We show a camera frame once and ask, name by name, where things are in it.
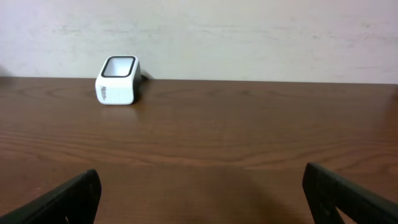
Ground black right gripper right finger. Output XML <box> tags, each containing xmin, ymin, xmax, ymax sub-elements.
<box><xmin>302</xmin><ymin>162</ymin><xmax>397</xmax><ymax>224</ymax></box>

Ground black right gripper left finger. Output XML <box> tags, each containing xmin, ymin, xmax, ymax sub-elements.
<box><xmin>1</xmin><ymin>169</ymin><xmax>101</xmax><ymax>224</ymax></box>

